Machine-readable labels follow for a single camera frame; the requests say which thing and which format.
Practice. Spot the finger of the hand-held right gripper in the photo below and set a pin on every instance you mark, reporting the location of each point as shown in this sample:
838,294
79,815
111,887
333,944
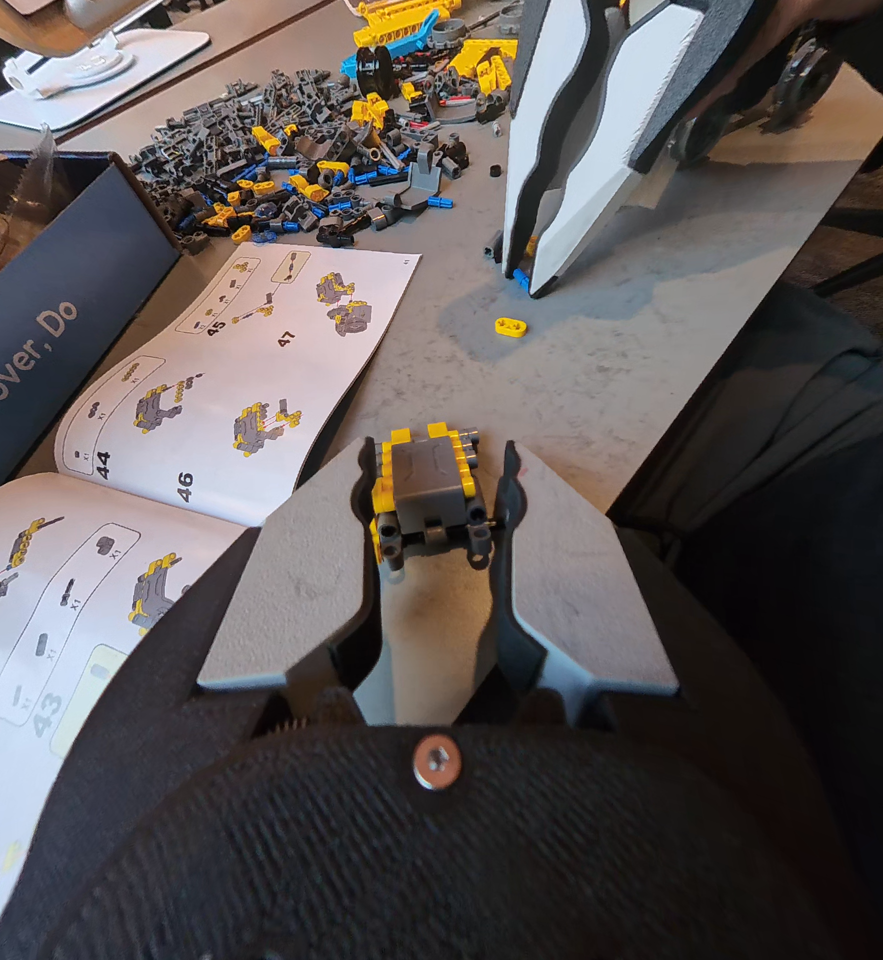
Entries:
599,172
539,112

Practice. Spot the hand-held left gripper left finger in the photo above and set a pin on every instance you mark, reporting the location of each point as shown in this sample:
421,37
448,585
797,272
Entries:
299,592

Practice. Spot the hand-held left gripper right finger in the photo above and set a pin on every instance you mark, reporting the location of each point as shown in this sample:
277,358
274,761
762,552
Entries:
584,592

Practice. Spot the small grey toy connector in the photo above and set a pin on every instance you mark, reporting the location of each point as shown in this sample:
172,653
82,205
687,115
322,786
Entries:
494,246

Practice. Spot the yellow grey toy brick assembly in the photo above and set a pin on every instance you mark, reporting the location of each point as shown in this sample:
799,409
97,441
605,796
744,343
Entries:
430,480

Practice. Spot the small yellow toy liftarm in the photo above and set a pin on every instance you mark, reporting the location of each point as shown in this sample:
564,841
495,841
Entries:
511,326

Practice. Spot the pile of toy parts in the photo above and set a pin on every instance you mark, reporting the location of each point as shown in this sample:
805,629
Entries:
261,127

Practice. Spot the person's right forearm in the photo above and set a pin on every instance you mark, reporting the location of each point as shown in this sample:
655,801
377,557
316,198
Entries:
861,37

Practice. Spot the yellow black toy vehicle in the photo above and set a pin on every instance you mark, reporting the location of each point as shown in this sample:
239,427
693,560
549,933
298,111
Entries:
809,75

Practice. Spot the light blue toy tool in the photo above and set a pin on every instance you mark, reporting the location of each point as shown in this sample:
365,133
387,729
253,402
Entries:
348,67

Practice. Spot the open instruction booklet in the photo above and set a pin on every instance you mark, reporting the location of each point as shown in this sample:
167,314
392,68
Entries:
186,390

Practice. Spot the dark blue cardboard box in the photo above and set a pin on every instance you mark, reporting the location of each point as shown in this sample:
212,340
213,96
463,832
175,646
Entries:
51,300

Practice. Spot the white flat stand base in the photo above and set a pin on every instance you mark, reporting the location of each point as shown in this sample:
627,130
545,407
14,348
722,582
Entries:
156,52

